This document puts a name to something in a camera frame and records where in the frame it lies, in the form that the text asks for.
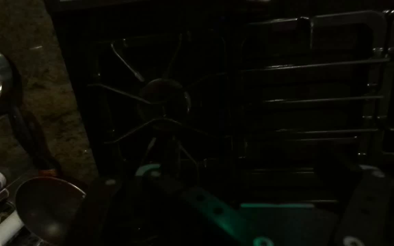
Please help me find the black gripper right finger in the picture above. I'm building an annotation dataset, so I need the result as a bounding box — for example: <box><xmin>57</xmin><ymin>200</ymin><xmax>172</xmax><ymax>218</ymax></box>
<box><xmin>336</xmin><ymin>163</ymin><xmax>394</xmax><ymax>246</ymax></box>

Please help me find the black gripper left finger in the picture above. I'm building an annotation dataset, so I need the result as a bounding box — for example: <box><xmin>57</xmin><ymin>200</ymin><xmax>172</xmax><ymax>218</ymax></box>
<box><xmin>92</xmin><ymin>163</ymin><xmax>277</xmax><ymax>246</ymax></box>

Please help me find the black gas stove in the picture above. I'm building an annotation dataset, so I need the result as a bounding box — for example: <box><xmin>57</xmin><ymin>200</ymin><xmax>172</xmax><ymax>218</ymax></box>
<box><xmin>46</xmin><ymin>0</ymin><xmax>394</xmax><ymax>246</ymax></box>

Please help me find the white plastic bottle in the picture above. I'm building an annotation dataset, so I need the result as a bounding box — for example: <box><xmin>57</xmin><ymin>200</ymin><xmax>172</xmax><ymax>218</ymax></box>
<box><xmin>0</xmin><ymin>211</ymin><xmax>27</xmax><ymax>246</ymax></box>

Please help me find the steel ladle black handle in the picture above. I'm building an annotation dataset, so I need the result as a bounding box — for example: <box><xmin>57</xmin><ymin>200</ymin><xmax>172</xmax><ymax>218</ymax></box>
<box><xmin>7</xmin><ymin>107</ymin><xmax>88</xmax><ymax>246</ymax></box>

